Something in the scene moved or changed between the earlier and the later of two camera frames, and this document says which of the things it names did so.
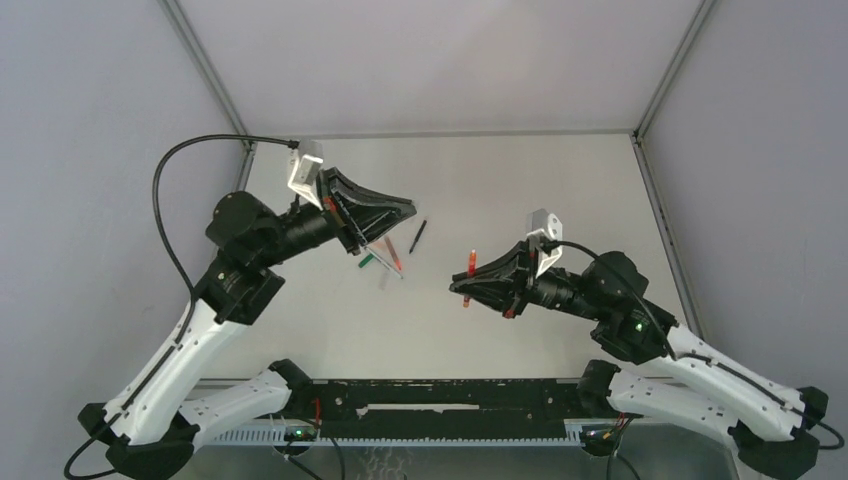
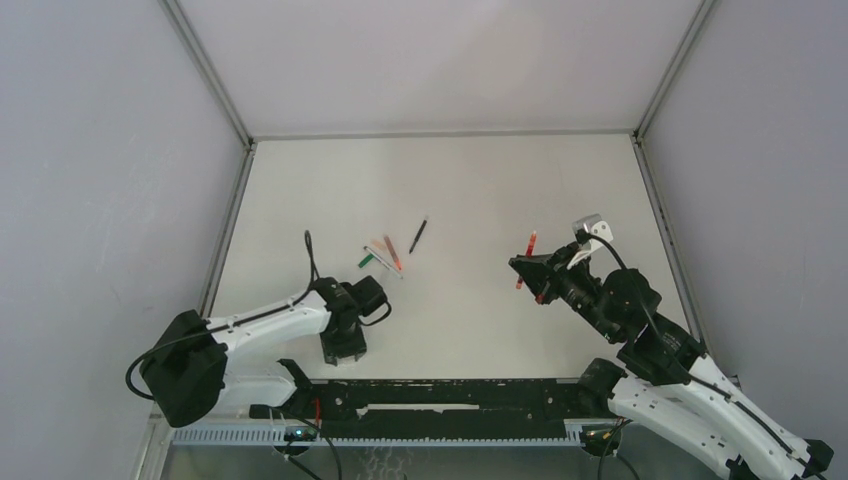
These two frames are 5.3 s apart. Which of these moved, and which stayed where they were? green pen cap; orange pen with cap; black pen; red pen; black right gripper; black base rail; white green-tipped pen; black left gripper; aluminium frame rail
Moved: red pen; black right gripper; black left gripper
Stayed: white green-tipped pen; black base rail; black pen; orange pen with cap; green pen cap; aluminium frame rail
